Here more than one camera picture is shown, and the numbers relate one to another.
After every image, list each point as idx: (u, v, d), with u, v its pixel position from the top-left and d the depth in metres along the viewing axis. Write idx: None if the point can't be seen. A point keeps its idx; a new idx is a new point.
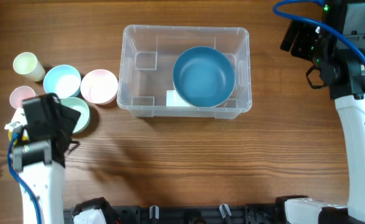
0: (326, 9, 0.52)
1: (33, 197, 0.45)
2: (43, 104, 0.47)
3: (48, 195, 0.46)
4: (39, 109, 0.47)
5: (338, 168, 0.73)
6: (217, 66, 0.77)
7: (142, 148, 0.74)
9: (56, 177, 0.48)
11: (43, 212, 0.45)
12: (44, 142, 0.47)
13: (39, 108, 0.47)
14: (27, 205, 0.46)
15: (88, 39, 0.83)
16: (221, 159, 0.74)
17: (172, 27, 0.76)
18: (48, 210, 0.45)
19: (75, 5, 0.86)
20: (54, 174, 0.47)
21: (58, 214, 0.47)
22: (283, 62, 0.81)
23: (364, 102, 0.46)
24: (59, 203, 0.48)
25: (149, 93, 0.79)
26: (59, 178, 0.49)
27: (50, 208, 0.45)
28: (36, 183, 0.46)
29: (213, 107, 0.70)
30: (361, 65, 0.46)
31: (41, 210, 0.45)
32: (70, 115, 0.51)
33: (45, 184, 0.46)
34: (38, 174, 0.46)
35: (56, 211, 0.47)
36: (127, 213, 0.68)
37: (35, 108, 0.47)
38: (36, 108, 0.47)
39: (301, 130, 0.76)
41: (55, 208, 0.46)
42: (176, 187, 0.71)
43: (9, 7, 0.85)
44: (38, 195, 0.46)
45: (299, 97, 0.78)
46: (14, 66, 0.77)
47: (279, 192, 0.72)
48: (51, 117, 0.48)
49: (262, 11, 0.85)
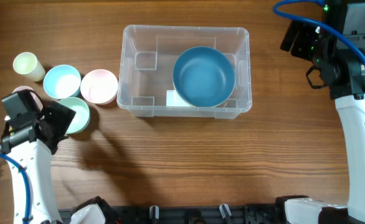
0: (326, 9, 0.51)
1: (20, 167, 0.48)
2: (22, 98, 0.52)
3: (35, 165, 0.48)
4: (19, 102, 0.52)
5: (338, 168, 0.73)
6: (217, 66, 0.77)
7: (142, 148, 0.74)
9: (42, 153, 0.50)
11: (31, 181, 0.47)
12: (27, 127, 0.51)
13: (20, 102, 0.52)
14: (15, 179, 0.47)
15: (88, 39, 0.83)
16: (221, 159, 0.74)
17: (172, 27, 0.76)
18: (37, 178, 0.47)
19: (75, 5, 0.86)
20: (41, 150, 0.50)
21: (46, 186, 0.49)
22: (283, 62, 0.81)
23: (364, 102, 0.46)
24: (47, 177, 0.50)
25: (149, 93, 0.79)
26: (45, 157, 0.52)
27: (38, 176, 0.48)
28: (23, 157, 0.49)
29: (213, 107, 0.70)
30: (361, 65, 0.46)
31: (30, 179, 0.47)
32: (58, 112, 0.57)
33: (32, 157, 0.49)
34: (26, 150, 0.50)
35: (44, 182, 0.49)
36: (127, 213, 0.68)
37: (15, 102, 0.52)
38: (15, 102, 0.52)
39: (301, 130, 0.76)
41: (43, 180, 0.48)
42: (176, 187, 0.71)
43: (9, 7, 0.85)
44: (25, 166, 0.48)
45: (299, 97, 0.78)
46: (14, 66, 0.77)
47: (279, 192, 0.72)
48: (31, 110, 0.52)
49: (262, 11, 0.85)
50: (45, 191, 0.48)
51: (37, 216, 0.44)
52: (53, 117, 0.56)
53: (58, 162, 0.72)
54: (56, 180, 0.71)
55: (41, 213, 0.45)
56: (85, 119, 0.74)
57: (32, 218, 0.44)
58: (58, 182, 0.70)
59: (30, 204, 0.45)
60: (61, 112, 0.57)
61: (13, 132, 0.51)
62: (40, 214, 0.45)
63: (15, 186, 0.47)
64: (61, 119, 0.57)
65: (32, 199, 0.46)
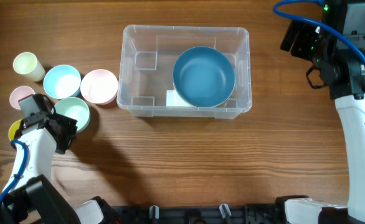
0: (326, 9, 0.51)
1: (23, 144, 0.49)
2: (37, 99, 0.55)
3: (37, 144, 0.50)
4: (34, 104, 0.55)
5: (338, 168, 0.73)
6: (217, 66, 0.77)
7: (142, 148, 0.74)
9: (45, 139, 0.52)
11: (30, 154, 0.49)
12: (39, 121, 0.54)
13: (33, 103, 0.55)
14: (18, 154, 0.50)
15: (88, 39, 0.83)
16: (221, 159, 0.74)
17: (172, 27, 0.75)
18: (35, 152, 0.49)
19: (75, 5, 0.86)
20: (45, 135, 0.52)
21: (43, 162, 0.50)
22: (283, 62, 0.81)
23: (364, 102, 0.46)
24: (45, 156, 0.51)
25: (149, 93, 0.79)
26: (48, 143, 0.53)
27: (37, 150, 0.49)
28: (28, 139, 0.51)
29: (213, 107, 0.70)
30: (361, 65, 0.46)
31: (29, 153, 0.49)
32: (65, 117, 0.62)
33: (35, 138, 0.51)
34: (31, 135, 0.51)
35: (42, 158, 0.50)
36: (127, 212, 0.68)
37: (31, 103, 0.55)
38: (30, 103, 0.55)
39: (301, 130, 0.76)
41: (41, 157, 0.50)
42: (176, 187, 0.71)
43: (9, 7, 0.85)
44: (28, 144, 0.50)
45: (299, 97, 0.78)
46: (14, 66, 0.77)
47: (279, 192, 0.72)
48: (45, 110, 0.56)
49: (261, 11, 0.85)
50: (41, 163, 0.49)
51: (27, 176, 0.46)
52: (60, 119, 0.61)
53: (57, 162, 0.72)
54: (56, 180, 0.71)
55: (31, 175, 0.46)
56: (85, 118, 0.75)
57: (22, 177, 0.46)
58: (57, 182, 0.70)
59: (23, 167, 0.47)
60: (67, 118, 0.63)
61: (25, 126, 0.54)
62: (30, 175, 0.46)
63: (17, 159, 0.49)
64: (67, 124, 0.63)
65: (27, 163, 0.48)
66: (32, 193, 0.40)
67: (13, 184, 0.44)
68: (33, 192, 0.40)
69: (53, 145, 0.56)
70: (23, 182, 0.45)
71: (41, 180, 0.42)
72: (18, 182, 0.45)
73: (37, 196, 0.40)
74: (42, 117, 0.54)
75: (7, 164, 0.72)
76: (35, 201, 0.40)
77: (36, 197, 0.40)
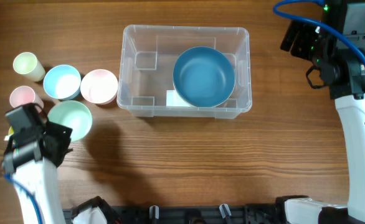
0: (326, 9, 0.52)
1: (29, 194, 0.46)
2: (28, 112, 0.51)
3: (44, 189, 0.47)
4: (25, 116, 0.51)
5: (338, 168, 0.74)
6: (217, 66, 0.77)
7: (142, 148, 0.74)
9: (48, 173, 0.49)
11: (41, 205, 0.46)
12: (32, 142, 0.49)
13: (24, 116, 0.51)
14: (25, 203, 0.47)
15: (88, 39, 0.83)
16: (221, 159, 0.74)
17: (172, 27, 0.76)
18: (46, 200, 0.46)
19: (75, 5, 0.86)
20: (47, 170, 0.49)
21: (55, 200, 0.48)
22: (283, 63, 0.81)
23: (364, 102, 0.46)
24: (55, 195, 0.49)
25: (149, 93, 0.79)
26: (52, 173, 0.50)
27: (47, 198, 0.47)
28: (30, 180, 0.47)
29: (213, 107, 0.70)
30: (361, 65, 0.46)
31: (38, 203, 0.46)
32: (58, 127, 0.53)
33: (39, 180, 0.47)
34: (30, 174, 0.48)
35: (53, 201, 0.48)
36: (127, 213, 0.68)
37: (21, 116, 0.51)
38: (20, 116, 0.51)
39: (301, 130, 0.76)
41: (52, 201, 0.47)
42: (176, 187, 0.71)
43: (9, 7, 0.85)
44: (33, 191, 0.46)
45: (299, 96, 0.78)
46: (14, 66, 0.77)
47: (279, 192, 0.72)
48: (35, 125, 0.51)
49: (262, 11, 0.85)
50: (55, 210, 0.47)
51: None
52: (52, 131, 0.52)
53: None
54: None
55: None
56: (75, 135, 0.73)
57: None
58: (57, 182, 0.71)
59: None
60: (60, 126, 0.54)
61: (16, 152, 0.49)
62: None
63: (26, 209, 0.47)
64: (58, 134, 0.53)
65: (43, 219, 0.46)
66: None
67: None
68: None
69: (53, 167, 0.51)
70: None
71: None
72: None
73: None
74: (35, 136, 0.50)
75: None
76: None
77: None
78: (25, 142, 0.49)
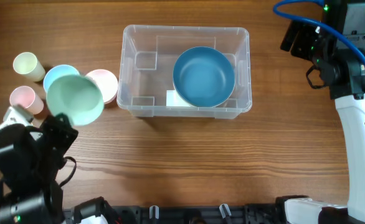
0: (326, 9, 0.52)
1: None
2: (17, 155, 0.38)
3: None
4: (17, 162, 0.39)
5: (338, 168, 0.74)
6: (217, 66, 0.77)
7: (142, 148, 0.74)
9: None
11: None
12: (34, 201, 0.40)
13: (15, 160, 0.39)
14: None
15: (88, 39, 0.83)
16: (221, 159, 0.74)
17: (172, 27, 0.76)
18: None
19: (75, 5, 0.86)
20: None
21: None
22: (283, 63, 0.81)
23: (364, 102, 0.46)
24: None
25: (149, 93, 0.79)
26: None
27: None
28: None
29: (213, 107, 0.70)
30: (361, 65, 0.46)
31: None
32: (61, 130, 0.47)
33: None
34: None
35: None
36: (127, 213, 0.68)
37: (13, 160, 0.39)
38: (10, 161, 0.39)
39: (301, 130, 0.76)
41: None
42: (176, 187, 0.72)
43: (9, 7, 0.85)
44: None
45: (299, 96, 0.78)
46: (14, 66, 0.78)
47: (279, 192, 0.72)
48: (33, 170, 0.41)
49: (262, 11, 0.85)
50: None
51: None
52: (55, 139, 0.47)
53: None
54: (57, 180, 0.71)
55: None
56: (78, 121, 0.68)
57: None
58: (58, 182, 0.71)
59: None
60: (61, 128, 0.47)
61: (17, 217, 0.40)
62: None
63: None
64: (61, 138, 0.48)
65: None
66: None
67: None
68: None
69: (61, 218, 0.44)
70: None
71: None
72: None
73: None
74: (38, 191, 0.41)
75: None
76: None
77: None
78: (26, 199, 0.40)
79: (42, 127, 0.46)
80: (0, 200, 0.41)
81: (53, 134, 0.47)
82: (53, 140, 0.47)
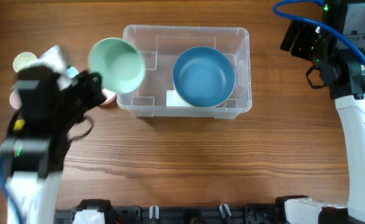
0: (326, 9, 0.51)
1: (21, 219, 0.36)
2: (38, 92, 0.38)
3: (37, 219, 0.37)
4: (35, 97, 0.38)
5: (338, 168, 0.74)
6: (217, 67, 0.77)
7: (142, 148, 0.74)
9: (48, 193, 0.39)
11: None
12: (41, 142, 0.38)
13: (35, 95, 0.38)
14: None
15: (88, 39, 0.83)
16: (221, 159, 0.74)
17: (172, 27, 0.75)
18: None
19: (75, 5, 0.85)
20: (47, 189, 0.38)
21: (45, 218, 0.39)
22: (283, 62, 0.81)
23: (364, 102, 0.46)
24: (47, 219, 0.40)
25: (149, 93, 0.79)
26: (52, 193, 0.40)
27: None
28: (25, 196, 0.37)
29: (213, 107, 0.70)
30: (361, 65, 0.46)
31: None
32: (94, 89, 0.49)
33: (35, 206, 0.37)
34: (26, 188, 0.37)
35: None
36: (127, 213, 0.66)
37: (32, 94, 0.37)
38: (32, 96, 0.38)
39: (301, 130, 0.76)
41: None
42: (176, 187, 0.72)
43: (8, 7, 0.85)
44: (25, 212, 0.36)
45: (299, 96, 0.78)
46: (15, 63, 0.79)
47: (279, 192, 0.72)
48: (52, 111, 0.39)
49: (262, 11, 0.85)
50: None
51: None
52: (86, 96, 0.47)
53: None
54: None
55: None
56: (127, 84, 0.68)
57: None
58: None
59: None
60: (94, 90, 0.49)
61: (17, 152, 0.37)
62: None
63: None
64: (91, 99, 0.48)
65: None
66: None
67: None
68: None
69: (59, 175, 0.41)
70: None
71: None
72: None
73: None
74: (49, 132, 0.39)
75: None
76: None
77: None
78: (34, 138, 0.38)
79: (77, 82, 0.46)
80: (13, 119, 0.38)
81: (86, 91, 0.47)
82: (86, 91, 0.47)
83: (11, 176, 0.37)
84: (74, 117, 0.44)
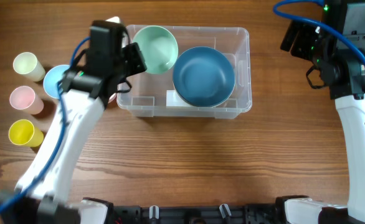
0: (326, 9, 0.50)
1: (65, 121, 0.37)
2: (111, 35, 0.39)
3: (78, 127, 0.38)
4: (106, 38, 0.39)
5: (338, 168, 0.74)
6: (217, 66, 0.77)
7: (142, 148, 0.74)
9: (92, 116, 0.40)
11: (66, 137, 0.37)
12: (96, 78, 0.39)
13: (106, 38, 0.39)
14: (53, 129, 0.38)
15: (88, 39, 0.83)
16: (221, 159, 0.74)
17: (172, 27, 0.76)
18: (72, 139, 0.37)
19: (75, 5, 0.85)
20: (93, 111, 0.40)
21: (80, 141, 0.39)
22: (283, 62, 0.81)
23: (364, 102, 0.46)
24: (81, 142, 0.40)
25: (149, 93, 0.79)
26: (92, 121, 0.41)
27: (74, 136, 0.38)
28: (73, 108, 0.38)
29: (213, 106, 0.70)
30: (361, 65, 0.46)
31: (66, 136, 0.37)
32: (136, 60, 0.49)
33: (80, 114, 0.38)
34: (77, 104, 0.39)
35: (75, 149, 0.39)
36: (127, 213, 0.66)
37: (103, 37, 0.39)
38: (103, 37, 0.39)
39: (301, 130, 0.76)
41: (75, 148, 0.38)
42: (176, 187, 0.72)
43: (8, 7, 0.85)
44: (69, 121, 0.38)
45: (299, 96, 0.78)
46: (15, 61, 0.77)
47: (279, 192, 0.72)
48: (115, 56, 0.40)
49: (262, 11, 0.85)
50: (70, 162, 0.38)
51: (48, 184, 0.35)
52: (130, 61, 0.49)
53: None
54: None
55: (52, 184, 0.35)
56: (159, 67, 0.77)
57: (42, 184, 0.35)
58: None
59: (47, 168, 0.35)
60: (138, 60, 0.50)
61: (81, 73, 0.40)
62: (52, 184, 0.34)
63: (48, 135, 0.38)
64: (134, 67, 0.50)
65: (55, 160, 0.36)
66: (41, 213, 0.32)
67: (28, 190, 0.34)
68: (42, 213, 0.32)
69: (102, 109, 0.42)
70: (42, 191, 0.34)
71: (55, 207, 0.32)
72: (35, 190, 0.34)
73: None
74: (103, 73, 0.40)
75: (7, 164, 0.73)
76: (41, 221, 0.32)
77: (43, 219, 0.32)
78: (92, 73, 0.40)
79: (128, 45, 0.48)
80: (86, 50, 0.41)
81: (132, 57, 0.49)
82: (129, 61, 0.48)
83: (69, 91, 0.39)
84: (118, 75, 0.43)
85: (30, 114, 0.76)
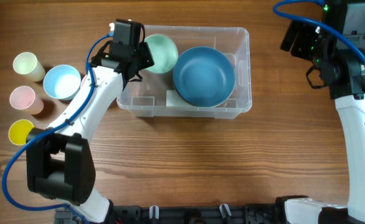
0: (326, 9, 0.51)
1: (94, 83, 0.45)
2: (132, 30, 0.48)
3: (103, 92, 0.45)
4: (127, 33, 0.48)
5: (338, 168, 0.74)
6: (217, 66, 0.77)
7: (142, 148, 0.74)
9: (115, 86, 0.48)
11: (94, 96, 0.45)
12: (115, 62, 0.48)
13: (127, 32, 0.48)
14: (84, 88, 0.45)
15: (88, 39, 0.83)
16: (221, 158, 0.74)
17: (172, 27, 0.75)
18: (98, 99, 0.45)
19: (75, 5, 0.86)
20: (115, 83, 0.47)
21: (104, 102, 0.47)
22: (283, 62, 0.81)
23: (364, 102, 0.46)
24: (104, 104, 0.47)
25: (149, 93, 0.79)
26: (115, 90, 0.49)
27: (100, 97, 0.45)
28: (101, 77, 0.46)
29: (213, 107, 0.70)
30: (361, 65, 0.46)
31: (94, 94, 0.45)
32: (146, 55, 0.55)
33: (106, 81, 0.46)
34: (106, 74, 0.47)
35: (100, 106, 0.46)
36: (127, 213, 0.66)
37: (124, 31, 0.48)
38: (124, 30, 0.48)
39: (301, 130, 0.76)
41: (100, 106, 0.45)
42: (176, 186, 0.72)
43: (8, 7, 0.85)
44: (98, 85, 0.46)
45: (299, 96, 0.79)
46: (15, 61, 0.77)
47: (279, 192, 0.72)
48: (131, 48, 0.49)
49: (262, 11, 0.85)
50: (94, 116, 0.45)
51: (77, 127, 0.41)
52: (141, 56, 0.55)
53: None
54: None
55: (80, 129, 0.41)
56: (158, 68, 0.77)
57: (71, 125, 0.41)
58: None
59: (77, 114, 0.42)
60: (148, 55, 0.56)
61: (108, 56, 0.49)
62: (79, 129, 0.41)
63: (79, 93, 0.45)
64: (144, 61, 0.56)
65: (83, 110, 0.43)
66: (68, 151, 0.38)
67: (61, 127, 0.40)
68: (70, 152, 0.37)
69: (121, 87, 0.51)
70: (70, 131, 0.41)
71: (83, 144, 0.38)
72: (65, 128, 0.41)
73: (45, 185, 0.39)
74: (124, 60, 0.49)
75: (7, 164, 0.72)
76: (66, 159, 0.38)
77: (70, 158, 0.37)
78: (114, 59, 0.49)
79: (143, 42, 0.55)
80: (110, 42, 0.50)
81: (143, 51, 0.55)
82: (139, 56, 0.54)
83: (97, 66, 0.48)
84: (133, 65, 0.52)
85: (30, 114, 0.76)
